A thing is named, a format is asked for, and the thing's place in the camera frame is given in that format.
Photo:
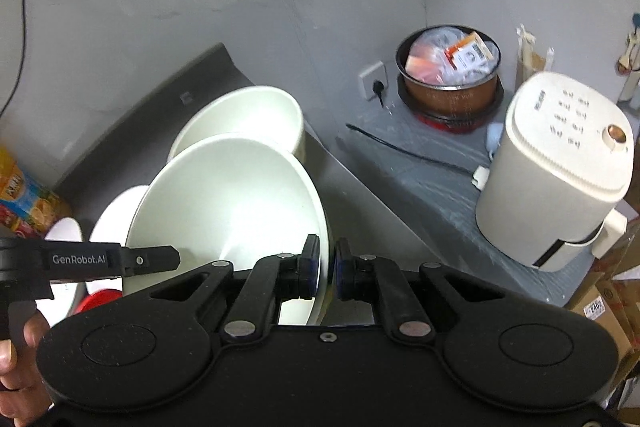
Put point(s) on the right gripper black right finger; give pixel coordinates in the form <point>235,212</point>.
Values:
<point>381,283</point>

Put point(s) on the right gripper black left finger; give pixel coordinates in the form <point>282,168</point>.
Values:
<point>272,281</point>

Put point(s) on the small white bowl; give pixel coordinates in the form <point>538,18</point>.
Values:
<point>66,294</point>

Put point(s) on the red plate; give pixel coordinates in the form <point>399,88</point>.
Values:
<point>99,298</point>

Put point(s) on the large white bowl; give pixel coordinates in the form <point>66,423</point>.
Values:
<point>236,200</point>

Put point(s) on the person's left hand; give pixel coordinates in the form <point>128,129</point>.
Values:
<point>24,398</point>

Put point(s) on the orange juice bottle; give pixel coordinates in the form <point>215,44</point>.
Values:
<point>28,208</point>

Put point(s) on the grey blue mug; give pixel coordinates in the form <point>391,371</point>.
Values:
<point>494,133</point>

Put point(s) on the white air fryer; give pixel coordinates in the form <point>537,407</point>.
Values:
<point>564,162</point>

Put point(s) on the rice cooker pot with bags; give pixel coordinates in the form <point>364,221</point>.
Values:
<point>448,77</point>

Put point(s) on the cardboard box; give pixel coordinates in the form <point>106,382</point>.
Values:
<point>609,296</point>

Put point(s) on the white wall socket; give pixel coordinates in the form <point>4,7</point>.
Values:
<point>372,81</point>

